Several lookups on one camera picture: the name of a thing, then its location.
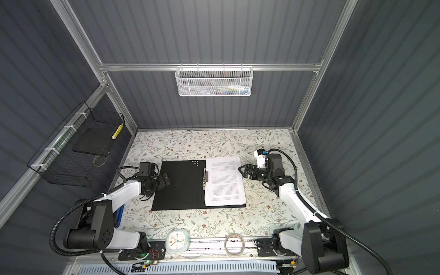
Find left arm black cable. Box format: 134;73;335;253
49;165;145;275

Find white ventilated cable duct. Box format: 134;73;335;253
77;260;279;275

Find white wire mesh basket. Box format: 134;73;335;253
175;68;254;97

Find white square clock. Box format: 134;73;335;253
165;228;190;254

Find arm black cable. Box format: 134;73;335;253
49;165;145;275
266;148;394;275

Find blue and black stapler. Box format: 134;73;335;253
113;205;125;228

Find clear tape ring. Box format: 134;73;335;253
224;233;246;257

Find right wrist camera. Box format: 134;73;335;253
254;148;267;168

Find white printed paper files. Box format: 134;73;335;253
205;157;246;208

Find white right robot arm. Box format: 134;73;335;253
238;149;349;275

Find blue folder with black inside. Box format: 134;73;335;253
151;159;247;212

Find yellow marker pen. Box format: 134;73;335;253
111;123;124;140

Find black wire basket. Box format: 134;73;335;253
27;104;125;187

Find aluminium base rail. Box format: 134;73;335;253
70;234;351;262

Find black foam pad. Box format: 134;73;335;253
72;128;116;157

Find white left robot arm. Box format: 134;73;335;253
64;162;170;253

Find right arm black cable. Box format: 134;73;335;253
266;148;394;275

